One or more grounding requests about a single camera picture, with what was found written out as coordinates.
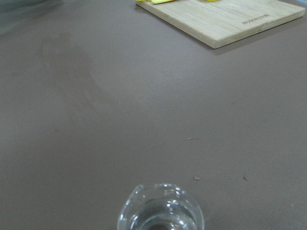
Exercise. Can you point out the small glass cup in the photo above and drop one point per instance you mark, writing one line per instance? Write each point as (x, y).
(160, 207)

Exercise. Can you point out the wooden cutting board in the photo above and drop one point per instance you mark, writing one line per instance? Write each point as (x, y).
(222, 22)

